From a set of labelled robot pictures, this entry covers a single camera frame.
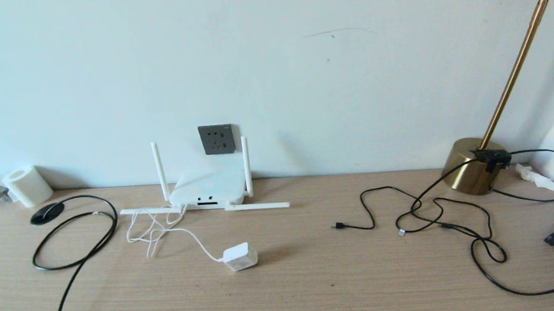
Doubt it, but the crumpled white tissue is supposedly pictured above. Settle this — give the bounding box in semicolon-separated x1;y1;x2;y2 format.
515;161;554;194

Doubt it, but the white power adapter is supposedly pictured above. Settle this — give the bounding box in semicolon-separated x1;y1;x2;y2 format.
221;241;260;273

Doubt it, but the white paper roll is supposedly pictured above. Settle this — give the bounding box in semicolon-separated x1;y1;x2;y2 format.
1;164;55;210

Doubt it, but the black inline cord switch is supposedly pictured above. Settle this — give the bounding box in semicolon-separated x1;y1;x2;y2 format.
470;146;513;174

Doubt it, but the brass desk lamp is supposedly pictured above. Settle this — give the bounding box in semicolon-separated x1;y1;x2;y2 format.
429;0;554;198

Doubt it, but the white adapter cable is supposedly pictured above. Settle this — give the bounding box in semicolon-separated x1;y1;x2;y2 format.
124;201;226;269

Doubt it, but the white wifi router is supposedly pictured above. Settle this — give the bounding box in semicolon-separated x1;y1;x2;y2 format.
115;133;291;220

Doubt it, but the thin black usb cable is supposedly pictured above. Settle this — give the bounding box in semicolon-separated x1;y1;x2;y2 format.
329;178;509;275

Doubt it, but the grey wall socket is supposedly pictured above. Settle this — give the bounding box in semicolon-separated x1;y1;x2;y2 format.
197;124;236;156

